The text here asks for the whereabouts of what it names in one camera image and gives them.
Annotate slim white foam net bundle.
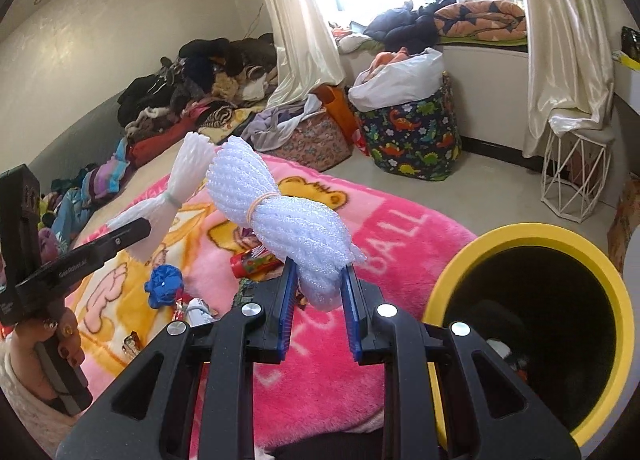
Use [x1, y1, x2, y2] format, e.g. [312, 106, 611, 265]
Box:
[107, 131, 217, 263]

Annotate floral fabric basket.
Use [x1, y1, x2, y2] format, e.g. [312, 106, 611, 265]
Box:
[277, 107, 353, 173]

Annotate person's left forearm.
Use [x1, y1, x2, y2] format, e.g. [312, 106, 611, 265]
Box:
[0, 355, 77, 442]

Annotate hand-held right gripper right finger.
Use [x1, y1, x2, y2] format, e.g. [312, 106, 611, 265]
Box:
[342, 265, 583, 460]

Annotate white and red clothes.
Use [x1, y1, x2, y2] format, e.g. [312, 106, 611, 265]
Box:
[330, 22, 373, 53]

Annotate orange bag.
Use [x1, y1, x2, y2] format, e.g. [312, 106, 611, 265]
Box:
[315, 85, 361, 141]

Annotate dark jacket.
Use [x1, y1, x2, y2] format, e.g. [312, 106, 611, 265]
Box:
[362, 2, 441, 55]

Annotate pile of clothes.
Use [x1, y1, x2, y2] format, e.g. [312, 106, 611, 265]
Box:
[37, 37, 281, 261]

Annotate cream curtain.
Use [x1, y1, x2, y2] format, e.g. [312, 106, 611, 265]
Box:
[515, 0, 616, 158]
[245, 0, 346, 108]

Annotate yellow-rimmed black trash bin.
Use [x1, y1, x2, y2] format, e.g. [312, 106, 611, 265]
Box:
[422, 224, 636, 448]

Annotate orange patterned quilt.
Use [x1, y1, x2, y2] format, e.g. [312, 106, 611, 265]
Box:
[434, 0, 528, 41]

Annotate blue crumpled wrapper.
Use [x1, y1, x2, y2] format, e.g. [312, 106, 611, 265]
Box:
[145, 264, 185, 310]

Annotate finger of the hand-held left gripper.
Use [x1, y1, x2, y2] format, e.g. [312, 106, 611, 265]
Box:
[99, 218, 152, 267]

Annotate white wire stool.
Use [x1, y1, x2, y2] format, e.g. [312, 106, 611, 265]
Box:
[541, 115, 616, 224]

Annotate pink printed blanket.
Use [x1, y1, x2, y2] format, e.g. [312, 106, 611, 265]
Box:
[65, 152, 478, 456]

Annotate thick white foam net bundle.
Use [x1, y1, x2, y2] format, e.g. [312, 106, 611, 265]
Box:
[206, 136, 368, 312]

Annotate red tube wrapper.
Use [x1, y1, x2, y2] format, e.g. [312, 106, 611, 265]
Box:
[230, 246, 283, 278]

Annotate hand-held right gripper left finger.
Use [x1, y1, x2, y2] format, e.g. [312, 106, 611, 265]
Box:
[60, 257, 301, 460]

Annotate white and lavender garment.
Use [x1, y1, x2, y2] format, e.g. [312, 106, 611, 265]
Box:
[240, 95, 328, 151]

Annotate person's left hand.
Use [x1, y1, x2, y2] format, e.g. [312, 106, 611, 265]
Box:
[0, 310, 87, 400]

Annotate dark green packet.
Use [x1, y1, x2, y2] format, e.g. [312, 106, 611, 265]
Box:
[621, 26, 640, 61]

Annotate green mat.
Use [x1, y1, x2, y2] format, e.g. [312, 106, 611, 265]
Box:
[440, 35, 528, 47]

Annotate dinosaur print fabric basket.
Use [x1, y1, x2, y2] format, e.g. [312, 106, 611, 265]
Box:
[352, 72, 463, 182]

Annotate white and red wrapper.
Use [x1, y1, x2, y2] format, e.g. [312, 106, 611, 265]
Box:
[172, 297, 222, 330]

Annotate dark green wrapper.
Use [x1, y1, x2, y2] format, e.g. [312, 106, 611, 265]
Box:
[235, 277, 267, 306]

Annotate orange cardboard box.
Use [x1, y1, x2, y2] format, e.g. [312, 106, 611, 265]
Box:
[607, 180, 640, 273]

